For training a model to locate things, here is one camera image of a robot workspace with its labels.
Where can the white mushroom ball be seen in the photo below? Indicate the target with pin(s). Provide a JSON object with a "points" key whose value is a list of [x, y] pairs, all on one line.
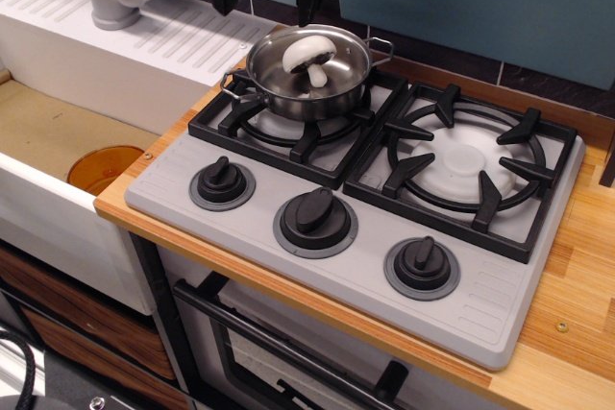
{"points": [[309, 54]]}

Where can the stainless steel pot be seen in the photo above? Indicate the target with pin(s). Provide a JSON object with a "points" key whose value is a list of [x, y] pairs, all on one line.
{"points": [[291, 95]]}

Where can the black left stove knob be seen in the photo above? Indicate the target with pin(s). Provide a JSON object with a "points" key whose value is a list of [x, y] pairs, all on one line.
{"points": [[222, 186]]}

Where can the black stove knob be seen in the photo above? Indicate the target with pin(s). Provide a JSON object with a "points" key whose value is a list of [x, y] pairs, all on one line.
{"points": [[222, 186], [422, 269], [315, 225]]}

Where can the black middle stove knob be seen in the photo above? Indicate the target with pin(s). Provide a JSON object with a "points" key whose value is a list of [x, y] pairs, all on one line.
{"points": [[315, 225]]}

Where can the grey toy stove top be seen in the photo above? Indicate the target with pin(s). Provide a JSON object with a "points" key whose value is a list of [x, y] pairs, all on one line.
{"points": [[481, 320]]}

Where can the black right stove knob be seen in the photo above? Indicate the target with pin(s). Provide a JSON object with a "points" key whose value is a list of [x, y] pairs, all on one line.
{"points": [[422, 269]]}

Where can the black left burner grate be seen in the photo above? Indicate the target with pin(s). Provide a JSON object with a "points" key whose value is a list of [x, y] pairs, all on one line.
{"points": [[322, 152]]}

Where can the black burner grate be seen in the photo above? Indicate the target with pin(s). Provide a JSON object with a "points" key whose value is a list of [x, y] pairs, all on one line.
{"points": [[493, 177], [322, 152]]}

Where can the white toy sink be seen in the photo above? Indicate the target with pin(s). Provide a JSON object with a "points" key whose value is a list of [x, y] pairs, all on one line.
{"points": [[69, 88]]}

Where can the orange plastic bowl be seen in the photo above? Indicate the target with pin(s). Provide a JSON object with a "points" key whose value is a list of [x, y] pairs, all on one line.
{"points": [[95, 171]]}

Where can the black right burner grate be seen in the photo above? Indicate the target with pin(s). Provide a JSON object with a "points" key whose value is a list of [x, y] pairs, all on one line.
{"points": [[493, 177]]}

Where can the upper wooden drawer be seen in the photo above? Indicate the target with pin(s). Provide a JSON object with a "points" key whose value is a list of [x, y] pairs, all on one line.
{"points": [[106, 319]]}

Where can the wooden drawer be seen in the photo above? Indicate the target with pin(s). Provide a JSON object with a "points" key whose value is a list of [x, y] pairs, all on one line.
{"points": [[131, 381], [106, 319]]}

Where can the lower wooden drawer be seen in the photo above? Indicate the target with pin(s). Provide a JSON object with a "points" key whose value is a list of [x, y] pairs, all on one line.
{"points": [[131, 381]]}

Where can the brass screw in counter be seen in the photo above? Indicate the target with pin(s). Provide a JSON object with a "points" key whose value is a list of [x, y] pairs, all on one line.
{"points": [[561, 327]]}

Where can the oven door with handle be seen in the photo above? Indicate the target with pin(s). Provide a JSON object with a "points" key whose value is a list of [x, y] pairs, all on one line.
{"points": [[280, 375]]}

